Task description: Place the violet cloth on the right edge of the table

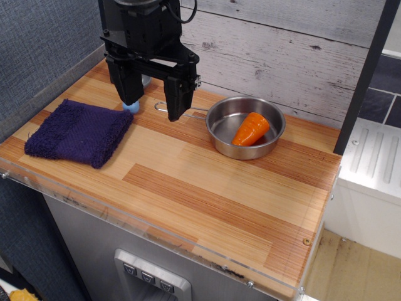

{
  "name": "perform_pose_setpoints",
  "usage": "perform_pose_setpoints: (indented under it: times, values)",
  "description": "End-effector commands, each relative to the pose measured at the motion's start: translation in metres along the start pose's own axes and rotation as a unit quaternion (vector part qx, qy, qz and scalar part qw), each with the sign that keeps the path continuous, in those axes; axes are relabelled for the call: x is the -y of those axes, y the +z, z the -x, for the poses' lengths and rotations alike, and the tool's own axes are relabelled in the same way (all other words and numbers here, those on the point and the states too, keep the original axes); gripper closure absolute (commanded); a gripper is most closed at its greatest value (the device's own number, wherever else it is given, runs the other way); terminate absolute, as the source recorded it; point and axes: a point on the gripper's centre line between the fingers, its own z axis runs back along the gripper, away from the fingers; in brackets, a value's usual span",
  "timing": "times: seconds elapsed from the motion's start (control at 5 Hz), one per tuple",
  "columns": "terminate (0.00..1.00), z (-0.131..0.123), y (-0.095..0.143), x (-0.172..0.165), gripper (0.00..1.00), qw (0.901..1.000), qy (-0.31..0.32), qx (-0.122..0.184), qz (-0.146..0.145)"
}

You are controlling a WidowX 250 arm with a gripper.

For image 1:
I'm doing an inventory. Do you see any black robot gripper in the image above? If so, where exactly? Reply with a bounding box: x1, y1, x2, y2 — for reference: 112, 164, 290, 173
100, 6, 201, 122

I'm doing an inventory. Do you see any purple towel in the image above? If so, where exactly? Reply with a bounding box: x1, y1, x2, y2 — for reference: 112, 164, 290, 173
24, 99, 133, 169

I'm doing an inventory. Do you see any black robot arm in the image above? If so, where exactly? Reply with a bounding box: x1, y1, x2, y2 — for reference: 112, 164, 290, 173
98, 1, 201, 122

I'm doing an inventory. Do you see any blue grey toy scoop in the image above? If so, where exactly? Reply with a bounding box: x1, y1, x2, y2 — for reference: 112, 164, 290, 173
122, 75, 152, 114

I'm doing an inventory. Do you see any small steel pan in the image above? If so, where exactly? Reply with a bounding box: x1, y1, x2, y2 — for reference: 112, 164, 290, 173
154, 95, 286, 161

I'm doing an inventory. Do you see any orange toy carrot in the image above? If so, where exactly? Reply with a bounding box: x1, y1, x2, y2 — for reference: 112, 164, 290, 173
231, 112, 270, 147

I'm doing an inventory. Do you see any clear acrylic front guard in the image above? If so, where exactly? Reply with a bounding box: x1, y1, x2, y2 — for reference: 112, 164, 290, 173
1, 159, 305, 300

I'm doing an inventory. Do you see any silver toy fridge cabinet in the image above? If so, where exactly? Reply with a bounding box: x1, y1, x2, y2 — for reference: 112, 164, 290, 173
44, 196, 272, 300

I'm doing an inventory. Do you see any silver button control panel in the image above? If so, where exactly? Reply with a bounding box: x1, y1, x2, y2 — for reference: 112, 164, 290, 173
114, 248, 192, 300

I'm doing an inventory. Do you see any white toy sink unit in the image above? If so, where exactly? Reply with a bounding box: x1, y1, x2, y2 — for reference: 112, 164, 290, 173
324, 119, 400, 258

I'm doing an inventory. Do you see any yellow object on floor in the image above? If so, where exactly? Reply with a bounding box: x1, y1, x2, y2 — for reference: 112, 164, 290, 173
9, 289, 39, 301

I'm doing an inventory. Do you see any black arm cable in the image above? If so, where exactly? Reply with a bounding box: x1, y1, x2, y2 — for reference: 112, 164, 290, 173
159, 0, 199, 24

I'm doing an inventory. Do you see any left black vertical post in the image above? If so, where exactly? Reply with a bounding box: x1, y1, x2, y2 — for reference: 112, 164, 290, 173
97, 0, 117, 85

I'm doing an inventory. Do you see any black vertical post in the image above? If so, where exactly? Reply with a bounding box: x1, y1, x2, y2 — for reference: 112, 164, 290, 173
97, 0, 117, 85
333, 0, 400, 155

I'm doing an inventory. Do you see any right black vertical post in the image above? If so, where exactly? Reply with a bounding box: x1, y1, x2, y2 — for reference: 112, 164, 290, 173
333, 0, 400, 155

